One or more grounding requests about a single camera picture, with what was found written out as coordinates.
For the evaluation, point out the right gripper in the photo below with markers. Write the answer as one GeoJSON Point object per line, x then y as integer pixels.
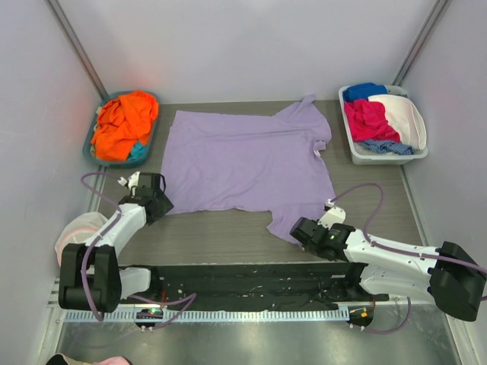
{"type": "Point", "coordinates": [300, 232]}

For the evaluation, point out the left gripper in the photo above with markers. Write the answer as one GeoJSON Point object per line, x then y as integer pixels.
{"type": "Point", "coordinates": [160, 205]}

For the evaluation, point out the lavender t-shirt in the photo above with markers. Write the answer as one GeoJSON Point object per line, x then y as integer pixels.
{"type": "Point", "coordinates": [219, 162]}

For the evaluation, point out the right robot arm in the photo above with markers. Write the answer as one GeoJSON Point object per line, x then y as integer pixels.
{"type": "Point", "coordinates": [446, 276]}

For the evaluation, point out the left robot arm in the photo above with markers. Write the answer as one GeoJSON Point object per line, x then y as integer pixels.
{"type": "Point", "coordinates": [90, 276]}

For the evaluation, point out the teal t-shirt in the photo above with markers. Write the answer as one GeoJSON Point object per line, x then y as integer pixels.
{"type": "Point", "coordinates": [137, 152]}

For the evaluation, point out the teal laundry basket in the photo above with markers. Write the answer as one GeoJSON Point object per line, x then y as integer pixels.
{"type": "Point", "coordinates": [88, 150]}

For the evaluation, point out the orange t-shirt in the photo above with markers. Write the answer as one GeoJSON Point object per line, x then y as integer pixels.
{"type": "Point", "coordinates": [121, 122]}

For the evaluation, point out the white mesh hamper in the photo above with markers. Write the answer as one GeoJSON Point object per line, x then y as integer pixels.
{"type": "Point", "coordinates": [79, 231]}

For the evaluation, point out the grey laundry basket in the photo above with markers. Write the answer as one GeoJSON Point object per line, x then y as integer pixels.
{"type": "Point", "coordinates": [362, 156]}

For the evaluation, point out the blue checked shirt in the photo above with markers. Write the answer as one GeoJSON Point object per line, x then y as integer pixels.
{"type": "Point", "coordinates": [387, 146]}

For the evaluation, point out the pink t-shirt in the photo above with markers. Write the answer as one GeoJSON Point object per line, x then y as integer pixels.
{"type": "Point", "coordinates": [367, 121]}

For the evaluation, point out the white t-shirt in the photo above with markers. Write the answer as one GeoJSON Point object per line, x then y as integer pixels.
{"type": "Point", "coordinates": [403, 116]}

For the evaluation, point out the blue t-shirt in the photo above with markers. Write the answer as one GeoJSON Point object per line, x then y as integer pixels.
{"type": "Point", "coordinates": [363, 91]}

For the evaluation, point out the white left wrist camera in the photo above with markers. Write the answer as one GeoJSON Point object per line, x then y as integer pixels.
{"type": "Point", "coordinates": [129, 182]}

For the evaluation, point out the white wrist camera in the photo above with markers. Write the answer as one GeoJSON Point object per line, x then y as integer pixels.
{"type": "Point", "coordinates": [129, 182]}
{"type": "Point", "coordinates": [332, 215]}

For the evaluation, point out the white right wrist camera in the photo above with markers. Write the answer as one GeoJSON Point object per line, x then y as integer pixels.
{"type": "Point", "coordinates": [332, 215]}

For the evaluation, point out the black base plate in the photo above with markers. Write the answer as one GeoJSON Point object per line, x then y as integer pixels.
{"type": "Point", "coordinates": [257, 287]}

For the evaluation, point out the white slotted cable duct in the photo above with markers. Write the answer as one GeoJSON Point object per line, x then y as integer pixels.
{"type": "Point", "coordinates": [147, 315]}

